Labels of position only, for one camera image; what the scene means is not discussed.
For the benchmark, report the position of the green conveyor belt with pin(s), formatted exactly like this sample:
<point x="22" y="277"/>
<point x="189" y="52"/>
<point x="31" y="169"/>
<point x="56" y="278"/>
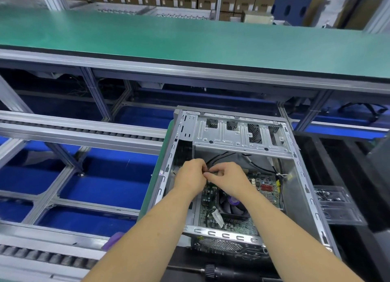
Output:
<point x="183" y="41"/>

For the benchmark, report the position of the person's left forearm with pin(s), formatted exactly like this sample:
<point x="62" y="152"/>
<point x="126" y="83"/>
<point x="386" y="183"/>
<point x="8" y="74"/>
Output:
<point x="140" y="242"/>

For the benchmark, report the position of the black CPU cooler fan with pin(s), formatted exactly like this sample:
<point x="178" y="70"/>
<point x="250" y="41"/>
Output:
<point x="234" y="209"/>

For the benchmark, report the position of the green motherboard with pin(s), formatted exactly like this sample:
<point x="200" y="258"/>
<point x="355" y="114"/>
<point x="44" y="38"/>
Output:
<point x="268" y="184"/>

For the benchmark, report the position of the person's right forearm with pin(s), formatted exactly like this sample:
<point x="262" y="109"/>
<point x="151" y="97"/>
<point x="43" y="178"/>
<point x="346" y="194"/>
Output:
<point x="298" y="242"/>

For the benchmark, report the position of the black electric screwdriver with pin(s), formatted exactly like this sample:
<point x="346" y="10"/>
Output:
<point x="228" y="272"/>

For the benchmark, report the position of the clear plastic screw tray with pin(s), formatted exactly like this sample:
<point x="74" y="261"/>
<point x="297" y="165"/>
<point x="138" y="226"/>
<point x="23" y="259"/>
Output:
<point x="339" y="204"/>

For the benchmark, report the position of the grey metal computer case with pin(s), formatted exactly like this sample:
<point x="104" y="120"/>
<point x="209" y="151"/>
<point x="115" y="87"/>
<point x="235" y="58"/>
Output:
<point x="180" y="138"/>

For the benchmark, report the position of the person's right hand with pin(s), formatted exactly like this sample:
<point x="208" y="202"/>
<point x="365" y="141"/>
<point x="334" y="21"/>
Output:
<point x="230" y="178"/>

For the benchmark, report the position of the grey roller conveyor rail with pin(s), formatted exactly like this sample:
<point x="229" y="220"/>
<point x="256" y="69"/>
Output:
<point x="49" y="248"/>

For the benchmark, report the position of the grey flat metal rail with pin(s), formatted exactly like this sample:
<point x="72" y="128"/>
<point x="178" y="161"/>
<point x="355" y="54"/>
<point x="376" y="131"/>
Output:
<point x="73" y="132"/>

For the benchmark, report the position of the person's left hand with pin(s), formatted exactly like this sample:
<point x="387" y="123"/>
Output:
<point x="190" y="176"/>

